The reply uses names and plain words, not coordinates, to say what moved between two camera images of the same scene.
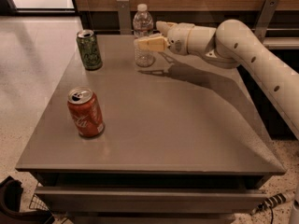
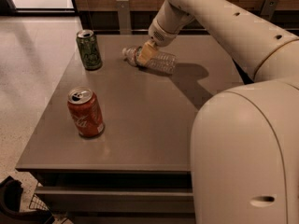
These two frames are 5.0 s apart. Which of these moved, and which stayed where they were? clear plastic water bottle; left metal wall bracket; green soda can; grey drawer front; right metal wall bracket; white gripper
Moved: white gripper; clear plastic water bottle
Stayed: grey drawer front; left metal wall bracket; green soda can; right metal wall bracket
